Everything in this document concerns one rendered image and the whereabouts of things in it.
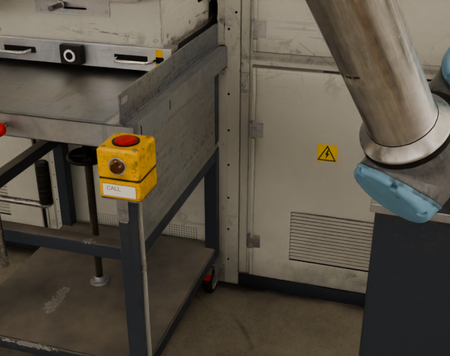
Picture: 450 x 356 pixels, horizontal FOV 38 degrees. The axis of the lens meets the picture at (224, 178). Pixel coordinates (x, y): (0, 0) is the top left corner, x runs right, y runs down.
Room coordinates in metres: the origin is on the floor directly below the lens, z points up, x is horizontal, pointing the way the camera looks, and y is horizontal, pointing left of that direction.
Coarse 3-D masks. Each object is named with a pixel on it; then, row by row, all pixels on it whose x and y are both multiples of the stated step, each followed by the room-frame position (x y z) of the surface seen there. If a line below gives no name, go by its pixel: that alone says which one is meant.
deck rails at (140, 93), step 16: (208, 32) 1.85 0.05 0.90; (192, 48) 1.71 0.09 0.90; (208, 48) 1.85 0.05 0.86; (160, 64) 1.50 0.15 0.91; (176, 64) 1.59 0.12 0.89; (192, 64) 1.71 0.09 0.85; (144, 80) 1.40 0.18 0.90; (160, 80) 1.49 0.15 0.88; (176, 80) 1.58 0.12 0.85; (128, 96) 1.32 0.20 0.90; (144, 96) 1.40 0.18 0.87; (128, 112) 1.31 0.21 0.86
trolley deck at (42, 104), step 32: (0, 64) 1.73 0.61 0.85; (32, 64) 1.73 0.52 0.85; (64, 64) 1.73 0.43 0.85; (224, 64) 1.88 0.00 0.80; (0, 96) 1.46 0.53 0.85; (32, 96) 1.46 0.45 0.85; (64, 96) 1.46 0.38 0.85; (96, 96) 1.46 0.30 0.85; (160, 96) 1.46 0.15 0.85; (192, 96) 1.61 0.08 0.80; (32, 128) 1.33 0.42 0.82; (64, 128) 1.31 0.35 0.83; (96, 128) 1.29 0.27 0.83; (128, 128) 1.27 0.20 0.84; (160, 128) 1.40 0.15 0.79
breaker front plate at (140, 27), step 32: (0, 0) 1.73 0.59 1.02; (32, 0) 1.71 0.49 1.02; (64, 0) 1.68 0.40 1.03; (96, 0) 1.65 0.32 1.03; (0, 32) 1.74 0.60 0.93; (32, 32) 1.71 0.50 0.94; (64, 32) 1.68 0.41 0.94; (96, 32) 1.66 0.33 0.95; (128, 32) 1.63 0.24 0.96; (160, 32) 1.60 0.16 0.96
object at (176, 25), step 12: (168, 0) 1.65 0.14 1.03; (180, 0) 1.73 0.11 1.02; (192, 0) 1.82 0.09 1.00; (204, 0) 1.91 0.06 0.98; (168, 12) 1.64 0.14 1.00; (180, 12) 1.72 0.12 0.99; (192, 12) 1.81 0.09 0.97; (204, 12) 1.91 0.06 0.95; (168, 24) 1.64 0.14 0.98; (180, 24) 1.72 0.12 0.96; (192, 24) 1.81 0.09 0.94; (204, 24) 1.91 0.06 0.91; (168, 36) 1.63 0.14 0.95; (180, 36) 1.72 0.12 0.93
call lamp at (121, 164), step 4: (112, 160) 1.02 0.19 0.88; (116, 160) 1.02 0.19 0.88; (120, 160) 1.02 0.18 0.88; (108, 164) 1.03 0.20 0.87; (112, 164) 1.01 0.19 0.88; (116, 164) 1.01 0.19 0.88; (120, 164) 1.01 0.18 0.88; (124, 164) 1.02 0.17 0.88; (112, 168) 1.01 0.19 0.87; (116, 168) 1.01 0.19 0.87; (120, 168) 1.01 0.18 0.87; (124, 168) 1.02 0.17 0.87; (112, 172) 1.01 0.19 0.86; (116, 172) 1.01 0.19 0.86; (120, 172) 1.01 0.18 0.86; (124, 172) 1.02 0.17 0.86
